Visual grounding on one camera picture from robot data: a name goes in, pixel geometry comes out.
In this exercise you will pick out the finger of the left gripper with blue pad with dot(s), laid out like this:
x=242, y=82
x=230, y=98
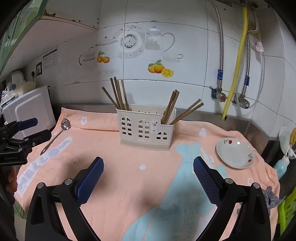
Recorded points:
x=23, y=125

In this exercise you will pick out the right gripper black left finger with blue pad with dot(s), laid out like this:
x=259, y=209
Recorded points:
x=43, y=220

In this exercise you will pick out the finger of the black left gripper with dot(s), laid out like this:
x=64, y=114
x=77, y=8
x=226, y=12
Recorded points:
x=37, y=138

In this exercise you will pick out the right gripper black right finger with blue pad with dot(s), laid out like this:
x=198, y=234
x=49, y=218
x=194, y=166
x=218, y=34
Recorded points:
x=253, y=221

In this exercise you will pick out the person's hand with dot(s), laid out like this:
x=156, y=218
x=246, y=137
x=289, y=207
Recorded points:
x=12, y=181

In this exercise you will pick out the white microwave oven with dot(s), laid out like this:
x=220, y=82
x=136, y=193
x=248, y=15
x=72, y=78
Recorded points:
x=33, y=104

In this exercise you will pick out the grey knitted glove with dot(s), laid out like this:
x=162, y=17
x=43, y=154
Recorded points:
x=271, y=199

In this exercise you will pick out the metal spoon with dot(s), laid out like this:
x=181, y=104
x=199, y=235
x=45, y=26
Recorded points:
x=65, y=125

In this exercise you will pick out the green plastic stool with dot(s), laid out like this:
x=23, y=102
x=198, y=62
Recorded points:
x=286, y=211

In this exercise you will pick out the white kettle appliance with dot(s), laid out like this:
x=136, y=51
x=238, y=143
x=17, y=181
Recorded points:
x=15, y=80

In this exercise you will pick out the light blue bottle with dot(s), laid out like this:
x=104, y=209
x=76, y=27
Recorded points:
x=281, y=166

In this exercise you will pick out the white label sticker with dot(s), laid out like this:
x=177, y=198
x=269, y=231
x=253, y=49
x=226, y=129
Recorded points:
x=50, y=59

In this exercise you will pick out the white dish with strawberries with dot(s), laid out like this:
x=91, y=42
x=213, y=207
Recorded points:
x=235, y=153

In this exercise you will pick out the peach whale pattern towel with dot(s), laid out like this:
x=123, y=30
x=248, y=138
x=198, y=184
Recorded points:
x=142, y=194

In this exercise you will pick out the beige plastic utensil holder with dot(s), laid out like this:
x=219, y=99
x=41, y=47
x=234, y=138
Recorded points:
x=141, y=127

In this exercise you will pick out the chrome angle valve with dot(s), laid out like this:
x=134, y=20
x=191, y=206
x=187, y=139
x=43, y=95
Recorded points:
x=241, y=101

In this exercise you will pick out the black wall socket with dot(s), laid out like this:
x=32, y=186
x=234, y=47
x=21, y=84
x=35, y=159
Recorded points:
x=37, y=71

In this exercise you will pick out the red handle water valve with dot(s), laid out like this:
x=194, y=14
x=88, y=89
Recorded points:
x=217, y=94

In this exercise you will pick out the braided metal hose blue tag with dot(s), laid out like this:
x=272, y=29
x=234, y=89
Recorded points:
x=221, y=42

